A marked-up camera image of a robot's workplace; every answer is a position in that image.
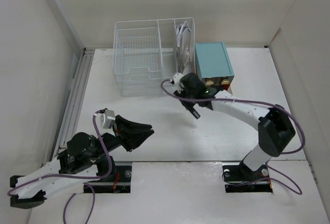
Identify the yellow highlighter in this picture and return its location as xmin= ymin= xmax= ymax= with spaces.
xmin=188 ymin=107 xmax=201 ymax=119

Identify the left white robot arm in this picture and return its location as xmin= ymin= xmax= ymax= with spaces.
xmin=8 ymin=110 xmax=154 ymax=210

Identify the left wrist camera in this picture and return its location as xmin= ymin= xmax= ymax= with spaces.
xmin=94 ymin=108 xmax=116 ymax=129

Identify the grey setup guide booklet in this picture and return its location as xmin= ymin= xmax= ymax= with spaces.
xmin=176 ymin=28 xmax=191 ymax=73

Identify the white wire desk organizer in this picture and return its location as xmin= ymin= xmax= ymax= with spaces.
xmin=113 ymin=18 xmax=195 ymax=97

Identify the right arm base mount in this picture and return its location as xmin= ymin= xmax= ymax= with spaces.
xmin=222 ymin=163 xmax=273 ymax=193

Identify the aluminium rail frame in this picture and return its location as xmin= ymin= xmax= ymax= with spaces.
xmin=49 ymin=48 xmax=95 ymax=159

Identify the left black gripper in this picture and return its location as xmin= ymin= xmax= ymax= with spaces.
xmin=90 ymin=116 xmax=155 ymax=161

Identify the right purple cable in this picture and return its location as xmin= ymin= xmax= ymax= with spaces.
xmin=160 ymin=78 xmax=307 ymax=195

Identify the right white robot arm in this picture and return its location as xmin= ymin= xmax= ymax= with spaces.
xmin=172 ymin=73 xmax=295 ymax=181

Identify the teal wooden drawer box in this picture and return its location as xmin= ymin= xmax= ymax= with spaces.
xmin=195 ymin=41 xmax=235 ymax=87

